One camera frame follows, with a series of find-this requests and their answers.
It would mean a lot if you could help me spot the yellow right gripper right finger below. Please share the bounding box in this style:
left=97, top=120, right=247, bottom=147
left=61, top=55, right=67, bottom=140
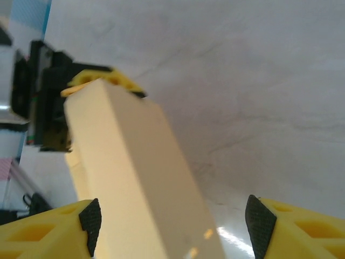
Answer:
left=244, top=194, right=345, bottom=259

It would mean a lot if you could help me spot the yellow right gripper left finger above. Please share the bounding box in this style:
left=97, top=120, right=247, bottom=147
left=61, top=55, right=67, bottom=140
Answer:
left=0, top=197, right=102, bottom=259

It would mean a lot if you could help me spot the yellow paper box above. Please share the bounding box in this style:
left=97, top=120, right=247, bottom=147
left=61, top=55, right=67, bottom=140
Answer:
left=60, top=79, right=226, bottom=259

